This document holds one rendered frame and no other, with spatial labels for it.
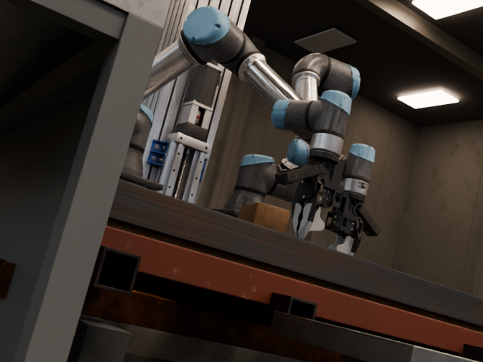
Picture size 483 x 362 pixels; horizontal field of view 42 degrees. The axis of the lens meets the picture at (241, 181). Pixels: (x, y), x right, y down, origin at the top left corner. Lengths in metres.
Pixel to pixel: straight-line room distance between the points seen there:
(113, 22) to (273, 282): 0.47
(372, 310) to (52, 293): 0.61
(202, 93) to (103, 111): 1.60
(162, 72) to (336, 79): 0.64
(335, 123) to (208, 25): 0.48
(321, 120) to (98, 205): 0.91
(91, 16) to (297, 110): 0.92
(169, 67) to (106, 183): 1.19
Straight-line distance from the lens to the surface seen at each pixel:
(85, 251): 0.65
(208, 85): 2.27
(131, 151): 2.00
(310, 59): 2.16
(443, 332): 1.23
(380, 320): 1.12
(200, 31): 1.76
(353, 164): 1.87
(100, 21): 0.68
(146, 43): 0.69
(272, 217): 1.06
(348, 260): 1.06
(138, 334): 1.74
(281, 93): 1.73
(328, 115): 1.49
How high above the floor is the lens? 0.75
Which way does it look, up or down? 10 degrees up
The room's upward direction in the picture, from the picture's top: 14 degrees clockwise
